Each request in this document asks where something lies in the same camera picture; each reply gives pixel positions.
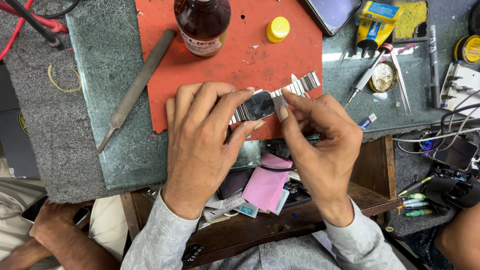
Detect person's left hand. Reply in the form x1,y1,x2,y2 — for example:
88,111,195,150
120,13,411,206
161,81,267,221

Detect person's right hand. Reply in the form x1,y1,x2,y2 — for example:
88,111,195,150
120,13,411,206
278,89,364,227

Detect smartwatch with silver metal band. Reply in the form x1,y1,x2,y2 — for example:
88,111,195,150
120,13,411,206
229,71,322,126

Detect wooden drawer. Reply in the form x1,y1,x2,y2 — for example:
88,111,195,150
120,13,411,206
119,135,404,269

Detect small blue white packet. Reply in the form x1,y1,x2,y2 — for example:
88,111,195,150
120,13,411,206
359,113,378,131

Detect dark purple phone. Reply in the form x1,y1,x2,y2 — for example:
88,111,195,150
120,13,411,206
216,168,255,200

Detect black phone case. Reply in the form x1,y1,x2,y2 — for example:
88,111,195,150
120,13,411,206
282,183,313,209

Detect white paper slips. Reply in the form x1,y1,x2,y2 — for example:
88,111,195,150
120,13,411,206
202,190,247,223

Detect pink paper sheet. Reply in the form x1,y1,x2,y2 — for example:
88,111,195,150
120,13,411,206
241,152,294,213

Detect teal white small packet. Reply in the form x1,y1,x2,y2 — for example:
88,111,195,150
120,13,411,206
234,202,260,219

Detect silver screwdriver with red cap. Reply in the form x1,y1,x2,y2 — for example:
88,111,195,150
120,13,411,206
344,43,394,110

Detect grey metal file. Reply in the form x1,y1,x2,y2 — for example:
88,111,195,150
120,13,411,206
96,29,176,155

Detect round flux tin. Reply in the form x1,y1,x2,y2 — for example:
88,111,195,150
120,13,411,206
368,60,399,94

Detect red silicone work mat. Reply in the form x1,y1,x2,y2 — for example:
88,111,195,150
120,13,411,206
135,0,324,142

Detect silver tweezers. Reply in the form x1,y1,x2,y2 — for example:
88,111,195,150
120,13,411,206
389,49,413,116

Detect bunch of green marker pens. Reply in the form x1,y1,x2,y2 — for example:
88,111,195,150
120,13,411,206
397,175,436,218

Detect green glass slab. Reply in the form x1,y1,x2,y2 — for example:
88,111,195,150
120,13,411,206
65,0,480,191

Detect brown glass bottle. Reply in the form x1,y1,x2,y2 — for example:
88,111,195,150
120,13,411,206
173,0,232,58

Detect phone in black stand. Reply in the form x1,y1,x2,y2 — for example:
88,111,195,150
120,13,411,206
419,130,480,211

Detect yellow bottle cap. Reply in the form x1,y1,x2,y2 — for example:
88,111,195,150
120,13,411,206
266,16,291,44

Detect yellow glue tube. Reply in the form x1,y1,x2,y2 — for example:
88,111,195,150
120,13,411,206
356,1,405,59

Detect grey pen tool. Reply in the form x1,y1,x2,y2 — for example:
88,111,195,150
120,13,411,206
428,25,442,110

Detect black smartphone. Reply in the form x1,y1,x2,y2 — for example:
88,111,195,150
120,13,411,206
303,0,364,37

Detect grey felt mat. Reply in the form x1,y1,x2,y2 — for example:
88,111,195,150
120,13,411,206
0,0,173,204

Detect white tool holder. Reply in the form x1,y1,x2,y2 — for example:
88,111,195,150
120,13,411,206
439,61,480,118

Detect yellow rubber band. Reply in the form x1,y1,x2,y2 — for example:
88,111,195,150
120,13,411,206
47,64,82,93

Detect yellow sponge in black tray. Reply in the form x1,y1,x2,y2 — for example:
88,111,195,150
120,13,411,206
389,0,431,44

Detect black box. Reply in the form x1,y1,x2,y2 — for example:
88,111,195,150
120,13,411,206
0,61,41,179

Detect black round spool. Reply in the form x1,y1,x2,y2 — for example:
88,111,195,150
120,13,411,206
467,1,480,37

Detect bundle of cables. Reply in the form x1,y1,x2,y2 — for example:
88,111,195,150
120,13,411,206
393,89,480,155

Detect red cable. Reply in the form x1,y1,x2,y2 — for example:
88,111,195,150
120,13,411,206
0,0,70,61

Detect black probe with cable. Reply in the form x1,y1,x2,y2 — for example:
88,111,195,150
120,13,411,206
4,0,80,50

